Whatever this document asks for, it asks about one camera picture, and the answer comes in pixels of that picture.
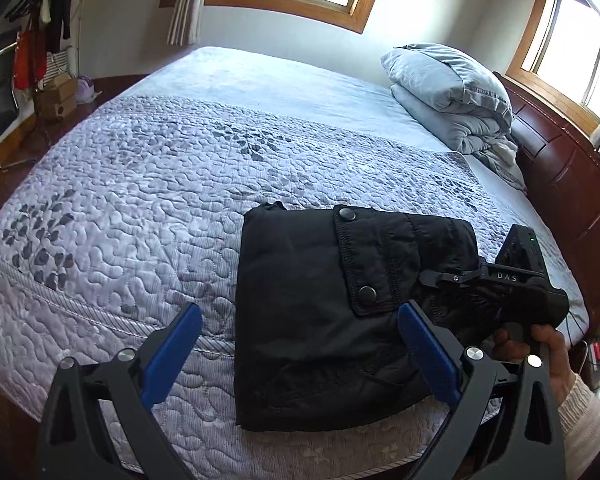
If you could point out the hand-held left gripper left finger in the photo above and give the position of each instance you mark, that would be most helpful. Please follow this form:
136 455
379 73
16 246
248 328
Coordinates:
172 355

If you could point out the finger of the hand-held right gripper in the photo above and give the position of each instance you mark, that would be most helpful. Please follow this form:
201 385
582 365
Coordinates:
455 277

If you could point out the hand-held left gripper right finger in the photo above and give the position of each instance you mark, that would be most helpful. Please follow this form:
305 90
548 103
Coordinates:
427 355

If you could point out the black pants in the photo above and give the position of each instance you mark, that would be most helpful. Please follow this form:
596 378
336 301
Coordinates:
305 310

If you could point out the person's right forearm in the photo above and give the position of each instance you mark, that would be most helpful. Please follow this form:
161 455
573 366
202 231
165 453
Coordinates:
585 420

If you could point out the person's right hand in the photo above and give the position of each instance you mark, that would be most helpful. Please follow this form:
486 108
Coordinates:
555 355

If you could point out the red power strip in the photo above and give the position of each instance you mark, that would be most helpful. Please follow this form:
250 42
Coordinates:
598 350

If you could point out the dark wooden headboard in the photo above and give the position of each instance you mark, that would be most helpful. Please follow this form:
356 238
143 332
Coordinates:
565 185

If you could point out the crumpled grey cloth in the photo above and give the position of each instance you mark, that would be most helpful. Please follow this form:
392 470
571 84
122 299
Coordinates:
502 160

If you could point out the lilac quilted bedspread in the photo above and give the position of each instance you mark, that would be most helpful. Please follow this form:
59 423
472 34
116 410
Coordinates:
130 210

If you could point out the folded grey-blue duvet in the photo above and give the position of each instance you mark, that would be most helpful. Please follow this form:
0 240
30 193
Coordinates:
445 90

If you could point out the pale blue bed sheet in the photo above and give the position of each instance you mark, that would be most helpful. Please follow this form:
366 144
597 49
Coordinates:
280 75

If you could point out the large cardboard box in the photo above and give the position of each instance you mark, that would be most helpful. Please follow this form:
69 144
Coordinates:
55 107

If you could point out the purple plastic item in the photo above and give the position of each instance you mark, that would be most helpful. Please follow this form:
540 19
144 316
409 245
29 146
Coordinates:
86 89

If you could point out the small cardboard box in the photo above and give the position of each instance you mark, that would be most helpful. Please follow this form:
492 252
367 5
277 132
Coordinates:
60 89

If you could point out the striped white basket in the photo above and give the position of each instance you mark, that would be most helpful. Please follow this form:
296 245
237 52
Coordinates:
60 62

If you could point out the hanging red bag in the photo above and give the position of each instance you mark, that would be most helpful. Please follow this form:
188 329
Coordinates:
27 60

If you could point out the hanging black garment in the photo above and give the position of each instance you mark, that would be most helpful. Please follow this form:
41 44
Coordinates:
60 0

